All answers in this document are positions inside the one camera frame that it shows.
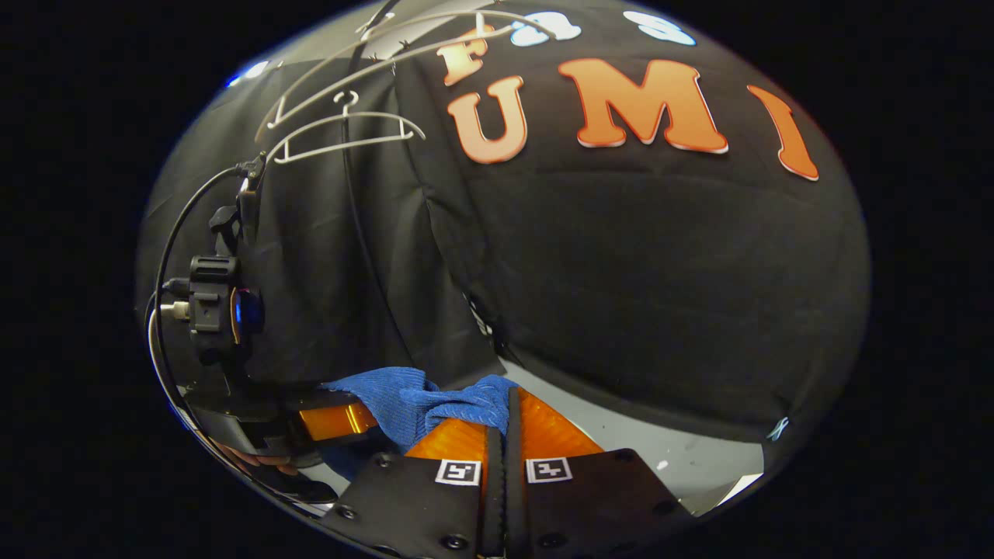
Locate small ceiling light panel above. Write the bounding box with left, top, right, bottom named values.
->
left=227, top=61, right=270, bottom=88

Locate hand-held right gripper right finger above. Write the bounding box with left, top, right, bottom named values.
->
left=506, top=387, right=693, bottom=559

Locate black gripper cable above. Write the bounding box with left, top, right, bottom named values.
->
left=151, top=165, right=261, bottom=467

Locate white plastic clothes hanger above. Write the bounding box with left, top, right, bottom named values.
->
left=266, top=91, right=426, bottom=165
left=255, top=8, right=561, bottom=146

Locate blue corduroy jacket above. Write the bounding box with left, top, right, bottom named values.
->
left=320, top=366, right=520, bottom=481

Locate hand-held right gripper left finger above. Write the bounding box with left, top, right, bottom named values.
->
left=320, top=418, right=507, bottom=559

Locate black backdrop cloth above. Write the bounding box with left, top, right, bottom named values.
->
left=136, top=0, right=874, bottom=447

